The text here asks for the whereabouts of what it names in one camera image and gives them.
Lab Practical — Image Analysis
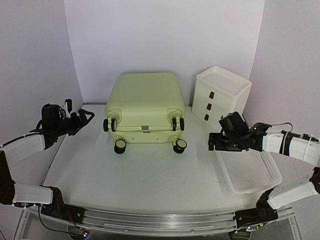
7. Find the white perforated plastic basket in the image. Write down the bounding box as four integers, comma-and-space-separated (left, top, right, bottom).
215, 149, 283, 195

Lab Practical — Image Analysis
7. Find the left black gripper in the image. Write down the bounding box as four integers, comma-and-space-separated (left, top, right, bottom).
52, 108, 94, 137

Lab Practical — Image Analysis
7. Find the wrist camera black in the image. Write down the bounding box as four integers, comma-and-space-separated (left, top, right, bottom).
41, 98, 73, 127
218, 111, 249, 138

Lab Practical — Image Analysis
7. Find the pale green hard-shell suitcase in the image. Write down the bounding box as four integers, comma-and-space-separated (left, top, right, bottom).
103, 72, 188, 154

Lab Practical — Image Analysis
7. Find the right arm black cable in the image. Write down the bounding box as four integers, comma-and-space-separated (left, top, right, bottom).
264, 121, 294, 133

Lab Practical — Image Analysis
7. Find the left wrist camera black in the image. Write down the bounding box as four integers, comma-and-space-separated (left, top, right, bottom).
41, 98, 73, 127

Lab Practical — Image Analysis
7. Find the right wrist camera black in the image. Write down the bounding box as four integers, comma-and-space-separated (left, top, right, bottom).
218, 111, 249, 138

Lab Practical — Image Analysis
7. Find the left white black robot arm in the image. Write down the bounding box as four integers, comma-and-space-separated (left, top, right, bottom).
0, 104, 95, 224

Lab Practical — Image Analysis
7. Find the white three-drawer storage cabinet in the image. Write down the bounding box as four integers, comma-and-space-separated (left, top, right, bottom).
191, 65, 252, 131

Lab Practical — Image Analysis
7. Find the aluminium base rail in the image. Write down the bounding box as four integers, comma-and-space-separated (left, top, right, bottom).
23, 197, 295, 240

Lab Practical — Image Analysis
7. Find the left base black cable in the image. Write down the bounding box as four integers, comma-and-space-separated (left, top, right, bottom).
37, 204, 76, 235

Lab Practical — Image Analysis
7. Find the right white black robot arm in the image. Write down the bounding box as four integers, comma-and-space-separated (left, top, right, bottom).
208, 122, 320, 229

